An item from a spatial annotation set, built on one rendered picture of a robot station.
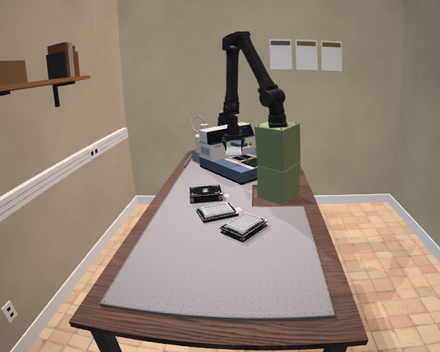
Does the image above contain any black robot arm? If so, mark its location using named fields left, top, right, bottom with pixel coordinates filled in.
left=218, top=32, right=287, bottom=135

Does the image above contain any white microplate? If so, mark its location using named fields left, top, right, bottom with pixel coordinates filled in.
left=226, top=147, right=241, bottom=155
left=226, top=213, right=262, bottom=233
left=201, top=202, right=233, bottom=217

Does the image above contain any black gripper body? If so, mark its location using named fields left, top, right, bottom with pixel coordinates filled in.
left=221, top=125, right=245, bottom=140

